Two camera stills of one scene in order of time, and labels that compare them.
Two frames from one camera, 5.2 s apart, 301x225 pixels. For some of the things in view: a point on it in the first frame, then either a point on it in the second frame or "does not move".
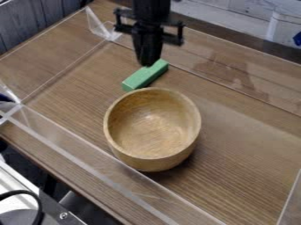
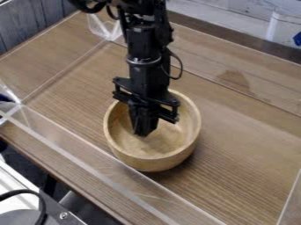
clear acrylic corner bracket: [100, 28] does not move
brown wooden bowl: [151, 124] does not move
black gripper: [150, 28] -> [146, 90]
